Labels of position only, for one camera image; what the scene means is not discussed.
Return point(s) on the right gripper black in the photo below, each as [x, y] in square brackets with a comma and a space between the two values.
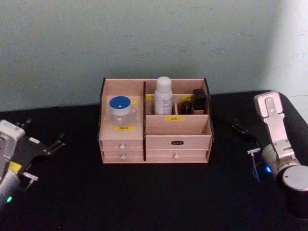
[257, 144]

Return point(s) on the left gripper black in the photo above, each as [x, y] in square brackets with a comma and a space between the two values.
[26, 151]

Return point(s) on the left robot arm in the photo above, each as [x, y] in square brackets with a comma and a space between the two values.
[7, 144]

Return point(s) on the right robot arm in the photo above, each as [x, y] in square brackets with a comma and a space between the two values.
[276, 134]

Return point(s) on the square black capped bottle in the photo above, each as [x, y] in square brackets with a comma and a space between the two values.
[199, 99]

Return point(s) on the wide wooden drawer white knob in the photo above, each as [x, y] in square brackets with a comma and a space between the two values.
[192, 156]

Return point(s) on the small black bottle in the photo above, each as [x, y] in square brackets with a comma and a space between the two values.
[186, 107]

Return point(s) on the pale wooden desk organizer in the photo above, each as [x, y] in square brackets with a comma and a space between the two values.
[175, 128]

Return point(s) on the small wooden drawer white knob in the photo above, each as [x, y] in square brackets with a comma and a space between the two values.
[113, 157]
[113, 144]

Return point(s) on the wide wooden drawer black label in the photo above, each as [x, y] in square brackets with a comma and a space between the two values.
[158, 142]

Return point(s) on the white plastic bottle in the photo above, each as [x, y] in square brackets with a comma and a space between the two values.
[163, 98]

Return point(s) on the clear jar blue lid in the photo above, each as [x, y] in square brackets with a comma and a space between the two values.
[120, 107]

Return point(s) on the black table cloth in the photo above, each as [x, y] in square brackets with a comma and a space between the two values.
[154, 197]

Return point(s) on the pale wall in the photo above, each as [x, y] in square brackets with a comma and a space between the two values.
[154, 43]

